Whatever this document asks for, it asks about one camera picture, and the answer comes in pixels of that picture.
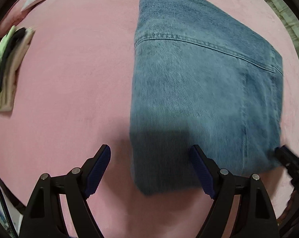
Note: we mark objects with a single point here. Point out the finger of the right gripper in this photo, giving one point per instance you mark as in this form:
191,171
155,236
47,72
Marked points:
290,162

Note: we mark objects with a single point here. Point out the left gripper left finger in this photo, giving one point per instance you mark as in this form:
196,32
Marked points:
43,216

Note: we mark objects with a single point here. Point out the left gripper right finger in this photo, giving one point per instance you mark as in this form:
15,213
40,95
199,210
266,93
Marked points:
255,216

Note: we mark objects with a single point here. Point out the blue denim jacket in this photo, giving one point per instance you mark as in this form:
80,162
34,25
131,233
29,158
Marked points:
201,78

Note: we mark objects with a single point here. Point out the folded green black clothes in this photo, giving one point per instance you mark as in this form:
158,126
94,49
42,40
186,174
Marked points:
13,48

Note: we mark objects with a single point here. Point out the pink bed cover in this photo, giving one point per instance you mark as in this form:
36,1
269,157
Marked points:
74,94

